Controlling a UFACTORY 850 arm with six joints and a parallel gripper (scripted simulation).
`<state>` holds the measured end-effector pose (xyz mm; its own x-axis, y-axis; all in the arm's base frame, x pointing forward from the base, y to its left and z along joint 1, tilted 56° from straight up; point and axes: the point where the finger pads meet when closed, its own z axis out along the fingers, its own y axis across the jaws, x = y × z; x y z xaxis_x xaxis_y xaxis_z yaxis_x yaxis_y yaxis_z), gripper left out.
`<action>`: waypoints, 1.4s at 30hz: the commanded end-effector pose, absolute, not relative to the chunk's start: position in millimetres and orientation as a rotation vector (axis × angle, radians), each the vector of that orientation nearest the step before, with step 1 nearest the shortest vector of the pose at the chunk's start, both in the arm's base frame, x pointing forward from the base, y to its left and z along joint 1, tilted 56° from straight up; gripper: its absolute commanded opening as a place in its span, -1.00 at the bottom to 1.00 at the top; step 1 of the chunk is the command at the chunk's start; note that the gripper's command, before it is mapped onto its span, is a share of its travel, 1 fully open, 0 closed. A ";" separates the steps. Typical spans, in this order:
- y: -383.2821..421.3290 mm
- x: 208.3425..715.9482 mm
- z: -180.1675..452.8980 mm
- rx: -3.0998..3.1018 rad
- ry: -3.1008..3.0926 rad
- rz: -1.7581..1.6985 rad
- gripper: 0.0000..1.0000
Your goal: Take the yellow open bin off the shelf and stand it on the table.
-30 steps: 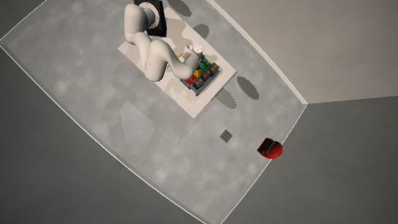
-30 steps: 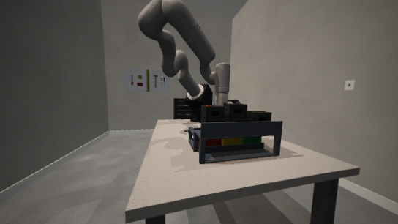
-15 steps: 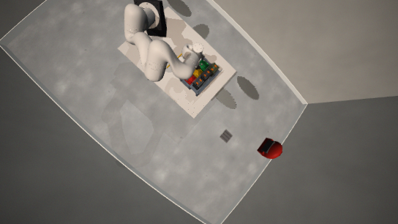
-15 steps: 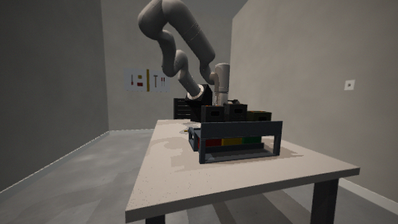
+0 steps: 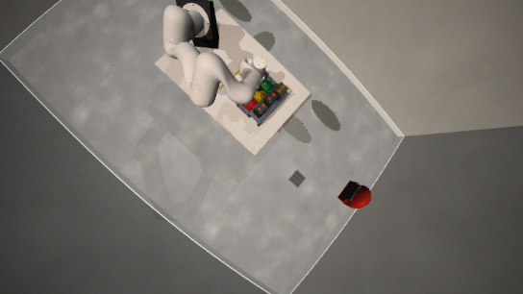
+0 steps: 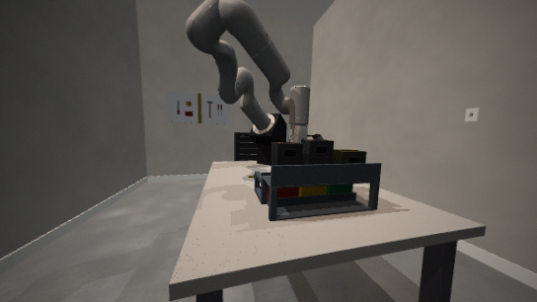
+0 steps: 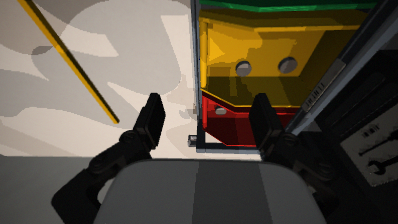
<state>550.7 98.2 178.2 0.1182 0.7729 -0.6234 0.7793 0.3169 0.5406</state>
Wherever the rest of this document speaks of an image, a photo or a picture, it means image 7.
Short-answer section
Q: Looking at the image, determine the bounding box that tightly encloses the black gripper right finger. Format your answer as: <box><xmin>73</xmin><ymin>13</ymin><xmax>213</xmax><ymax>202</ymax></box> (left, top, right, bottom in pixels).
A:
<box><xmin>249</xmin><ymin>93</ymin><xmax>382</xmax><ymax>224</ymax></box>

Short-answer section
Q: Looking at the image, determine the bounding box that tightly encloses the black metal shelf rack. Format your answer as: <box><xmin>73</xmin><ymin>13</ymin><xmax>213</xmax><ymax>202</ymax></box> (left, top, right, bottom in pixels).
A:
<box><xmin>187</xmin><ymin>0</ymin><xmax>398</xmax><ymax>161</ymax></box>

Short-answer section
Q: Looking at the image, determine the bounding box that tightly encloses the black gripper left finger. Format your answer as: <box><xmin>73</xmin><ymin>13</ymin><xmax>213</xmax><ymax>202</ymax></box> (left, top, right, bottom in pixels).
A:
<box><xmin>51</xmin><ymin>93</ymin><xmax>166</xmax><ymax>224</ymax></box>

